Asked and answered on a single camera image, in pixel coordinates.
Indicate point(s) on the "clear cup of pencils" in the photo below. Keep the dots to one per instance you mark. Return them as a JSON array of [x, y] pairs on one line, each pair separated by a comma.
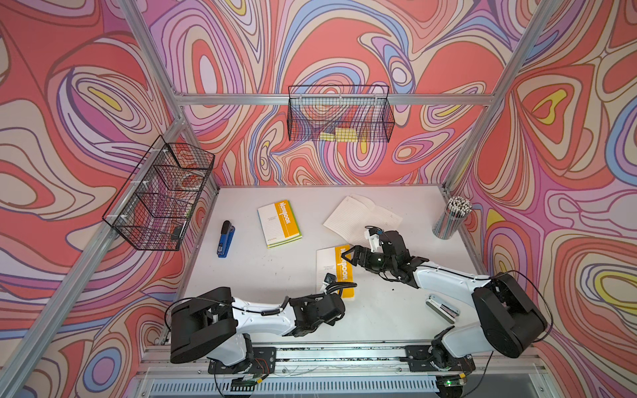
[[455, 212]]

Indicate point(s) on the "yellow sticky notes pad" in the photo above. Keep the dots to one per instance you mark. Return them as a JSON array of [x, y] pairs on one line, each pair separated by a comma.
[[340, 135]]

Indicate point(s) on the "blue black stapler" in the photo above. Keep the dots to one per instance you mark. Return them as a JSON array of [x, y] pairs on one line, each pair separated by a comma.
[[225, 241]]

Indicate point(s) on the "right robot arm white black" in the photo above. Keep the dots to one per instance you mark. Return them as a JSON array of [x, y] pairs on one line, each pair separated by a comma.
[[508, 320]]

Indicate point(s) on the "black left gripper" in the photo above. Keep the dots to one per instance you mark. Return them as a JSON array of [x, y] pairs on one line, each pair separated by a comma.
[[313, 301]]

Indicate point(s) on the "white lined notebook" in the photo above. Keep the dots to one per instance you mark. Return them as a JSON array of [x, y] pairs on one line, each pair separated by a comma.
[[354, 214]]

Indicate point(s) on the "silver grey stapler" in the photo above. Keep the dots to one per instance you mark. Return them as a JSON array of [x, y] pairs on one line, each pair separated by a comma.
[[444, 309]]

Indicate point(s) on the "black wire basket wall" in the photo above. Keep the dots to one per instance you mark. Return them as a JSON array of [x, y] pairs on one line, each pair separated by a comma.
[[313, 109], [153, 209]]

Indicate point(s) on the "black wire basket left wall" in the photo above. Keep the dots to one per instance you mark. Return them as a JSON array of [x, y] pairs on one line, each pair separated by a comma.
[[153, 209]]

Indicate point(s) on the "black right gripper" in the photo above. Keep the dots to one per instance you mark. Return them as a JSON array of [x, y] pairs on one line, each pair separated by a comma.
[[357, 251]]

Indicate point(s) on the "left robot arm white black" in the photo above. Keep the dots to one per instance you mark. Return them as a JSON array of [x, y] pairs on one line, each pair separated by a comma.
[[216, 325]]

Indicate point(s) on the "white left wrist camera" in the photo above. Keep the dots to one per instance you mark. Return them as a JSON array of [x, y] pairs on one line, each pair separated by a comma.
[[328, 280]]

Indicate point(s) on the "black wire basket back wall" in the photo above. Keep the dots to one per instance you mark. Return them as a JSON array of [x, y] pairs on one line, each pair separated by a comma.
[[313, 109]]

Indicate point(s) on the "white yellow notebook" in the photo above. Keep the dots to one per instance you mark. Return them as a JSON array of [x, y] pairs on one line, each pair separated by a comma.
[[329, 260], [279, 224]]

